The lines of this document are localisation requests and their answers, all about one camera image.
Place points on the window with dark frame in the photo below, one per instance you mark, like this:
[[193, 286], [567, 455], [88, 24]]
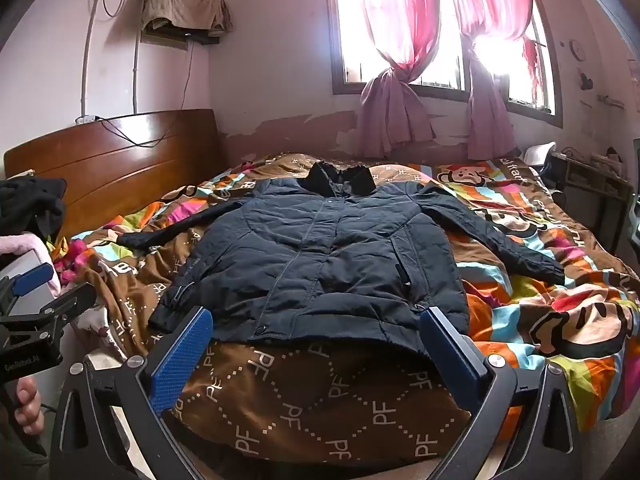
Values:
[[345, 85]]

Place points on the black object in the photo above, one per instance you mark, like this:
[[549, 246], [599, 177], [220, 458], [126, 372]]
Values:
[[635, 220]]

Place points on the pink curtain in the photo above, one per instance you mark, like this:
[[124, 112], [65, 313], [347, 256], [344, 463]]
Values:
[[487, 120], [395, 110]]

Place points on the wooden headboard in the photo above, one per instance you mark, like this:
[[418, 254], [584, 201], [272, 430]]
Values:
[[125, 170]]

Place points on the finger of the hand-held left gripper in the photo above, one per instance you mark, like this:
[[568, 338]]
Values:
[[70, 302], [32, 279]]

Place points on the colourful printed blanket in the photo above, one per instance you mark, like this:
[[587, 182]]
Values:
[[525, 320]]

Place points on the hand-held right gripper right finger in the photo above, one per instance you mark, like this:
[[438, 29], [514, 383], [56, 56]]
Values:
[[449, 355]]

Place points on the white bag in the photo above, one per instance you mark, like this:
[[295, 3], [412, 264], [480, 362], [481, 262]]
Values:
[[539, 154]]

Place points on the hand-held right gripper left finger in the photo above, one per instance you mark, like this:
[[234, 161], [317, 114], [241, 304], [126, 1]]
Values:
[[181, 357]]

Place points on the person's left hand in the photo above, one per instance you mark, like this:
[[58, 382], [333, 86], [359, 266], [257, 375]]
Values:
[[30, 405]]

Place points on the white wall pipe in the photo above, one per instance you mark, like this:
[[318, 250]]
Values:
[[136, 70], [86, 60]]

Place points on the beige cloth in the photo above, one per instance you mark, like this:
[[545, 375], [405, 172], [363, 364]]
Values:
[[185, 5]]

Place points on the cluttered dark desk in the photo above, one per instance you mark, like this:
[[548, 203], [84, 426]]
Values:
[[590, 185]]

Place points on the dark wall shelf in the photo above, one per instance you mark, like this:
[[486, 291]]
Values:
[[165, 40]]

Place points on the navy padded jacket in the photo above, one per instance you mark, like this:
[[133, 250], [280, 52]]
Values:
[[310, 260]]

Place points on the black clothes pile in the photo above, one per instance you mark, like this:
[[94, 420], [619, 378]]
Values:
[[25, 205]]

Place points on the pink fluffy cloth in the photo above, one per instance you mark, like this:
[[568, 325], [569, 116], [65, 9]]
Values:
[[20, 246]]

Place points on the white power strip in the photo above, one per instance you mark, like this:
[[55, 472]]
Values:
[[86, 119]]

